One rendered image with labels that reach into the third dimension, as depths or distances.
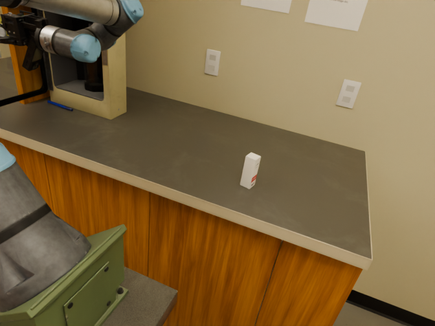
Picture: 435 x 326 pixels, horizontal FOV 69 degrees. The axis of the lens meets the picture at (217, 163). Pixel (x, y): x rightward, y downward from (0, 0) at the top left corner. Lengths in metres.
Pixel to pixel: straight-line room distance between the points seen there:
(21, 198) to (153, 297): 0.33
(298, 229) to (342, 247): 0.12
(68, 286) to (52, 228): 0.09
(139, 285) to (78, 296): 0.19
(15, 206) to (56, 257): 0.09
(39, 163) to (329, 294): 1.12
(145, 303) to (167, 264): 0.56
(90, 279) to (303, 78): 1.19
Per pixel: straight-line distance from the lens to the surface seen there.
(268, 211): 0.96
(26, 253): 0.53
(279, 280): 1.09
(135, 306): 0.70
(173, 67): 1.68
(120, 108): 1.45
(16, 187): 0.55
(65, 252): 0.53
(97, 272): 0.58
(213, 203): 0.94
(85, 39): 1.00
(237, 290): 1.19
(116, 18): 0.98
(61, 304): 0.55
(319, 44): 1.45
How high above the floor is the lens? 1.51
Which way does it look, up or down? 30 degrees down
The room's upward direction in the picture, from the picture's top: 9 degrees clockwise
